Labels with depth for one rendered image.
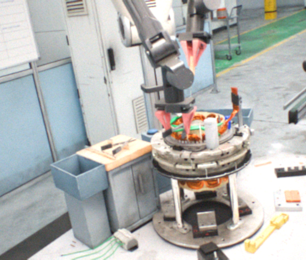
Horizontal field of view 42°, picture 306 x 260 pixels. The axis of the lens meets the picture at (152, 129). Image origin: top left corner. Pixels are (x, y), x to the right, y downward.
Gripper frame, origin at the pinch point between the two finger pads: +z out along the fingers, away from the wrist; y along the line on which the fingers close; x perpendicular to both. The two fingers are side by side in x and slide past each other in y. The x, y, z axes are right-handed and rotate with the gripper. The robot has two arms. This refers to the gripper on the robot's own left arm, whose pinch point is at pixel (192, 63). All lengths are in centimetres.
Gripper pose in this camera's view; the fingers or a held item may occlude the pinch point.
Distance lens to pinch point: 127.2
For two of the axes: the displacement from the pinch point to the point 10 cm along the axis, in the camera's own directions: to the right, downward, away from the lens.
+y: 8.6, 0.7, -5.1
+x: 5.1, 0.2, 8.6
